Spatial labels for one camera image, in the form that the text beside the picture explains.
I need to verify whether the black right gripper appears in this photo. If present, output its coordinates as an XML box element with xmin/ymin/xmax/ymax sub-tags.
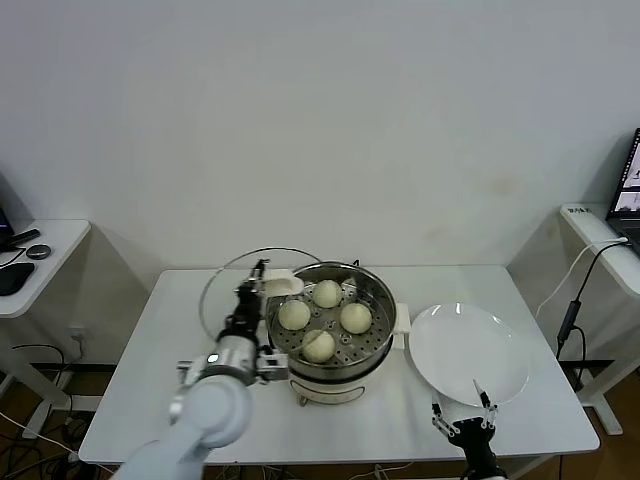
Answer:
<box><xmin>430</xmin><ymin>378</ymin><xmax>507</xmax><ymax>480</ymax></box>

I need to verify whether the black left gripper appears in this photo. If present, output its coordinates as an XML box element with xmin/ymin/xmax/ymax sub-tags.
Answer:
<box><xmin>227</xmin><ymin>258</ymin><xmax>270</xmax><ymax>342</ymax></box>

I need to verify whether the glass lid with cream handle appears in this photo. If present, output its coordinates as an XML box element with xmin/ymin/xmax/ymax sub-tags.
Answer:
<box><xmin>198</xmin><ymin>245</ymin><xmax>334</xmax><ymax>359</ymax></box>

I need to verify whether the white steamed baozi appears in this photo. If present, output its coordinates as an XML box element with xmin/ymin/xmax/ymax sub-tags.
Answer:
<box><xmin>277</xmin><ymin>300</ymin><xmax>311</xmax><ymax>331</ymax></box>
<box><xmin>339</xmin><ymin>303</ymin><xmax>373</xmax><ymax>335</ymax></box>
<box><xmin>301</xmin><ymin>329</ymin><xmax>336</xmax><ymax>364</ymax></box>
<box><xmin>312</xmin><ymin>280</ymin><xmax>344</xmax><ymax>309</ymax></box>

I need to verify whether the stainless steel steamer basket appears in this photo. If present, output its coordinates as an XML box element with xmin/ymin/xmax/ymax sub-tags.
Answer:
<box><xmin>264</xmin><ymin>261</ymin><xmax>396</xmax><ymax>374</ymax></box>

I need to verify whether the white round plate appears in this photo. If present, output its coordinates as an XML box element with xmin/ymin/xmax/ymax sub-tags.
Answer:
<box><xmin>408</xmin><ymin>302</ymin><xmax>530</xmax><ymax>407</ymax></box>

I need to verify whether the white side table with label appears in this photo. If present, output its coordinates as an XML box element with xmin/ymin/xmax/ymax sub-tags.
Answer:
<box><xmin>558</xmin><ymin>204</ymin><xmax>640</xmax><ymax>436</ymax></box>

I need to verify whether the dark monitor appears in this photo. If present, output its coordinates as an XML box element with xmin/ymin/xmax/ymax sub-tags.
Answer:
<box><xmin>0</xmin><ymin>172</ymin><xmax>19</xmax><ymax>251</ymax></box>

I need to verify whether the open black laptop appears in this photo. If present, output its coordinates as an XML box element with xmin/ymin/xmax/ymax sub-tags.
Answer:
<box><xmin>604</xmin><ymin>128</ymin><xmax>640</xmax><ymax>246</ymax></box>

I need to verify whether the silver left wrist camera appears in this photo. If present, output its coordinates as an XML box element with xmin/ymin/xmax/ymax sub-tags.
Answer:
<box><xmin>257</xmin><ymin>349</ymin><xmax>291</xmax><ymax>385</ymax></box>

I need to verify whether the black cable with adapter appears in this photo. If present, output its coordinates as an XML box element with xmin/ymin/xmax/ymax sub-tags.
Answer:
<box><xmin>554</xmin><ymin>242</ymin><xmax>626</xmax><ymax>391</ymax></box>

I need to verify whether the white cable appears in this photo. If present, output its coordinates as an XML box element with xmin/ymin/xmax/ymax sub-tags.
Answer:
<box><xmin>535</xmin><ymin>238</ymin><xmax>630</xmax><ymax>319</ymax></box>

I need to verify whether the black looping floor cable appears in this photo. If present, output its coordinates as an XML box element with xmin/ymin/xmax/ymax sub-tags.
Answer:
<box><xmin>10</xmin><ymin>343</ymin><xmax>69</xmax><ymax>374</ymax></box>

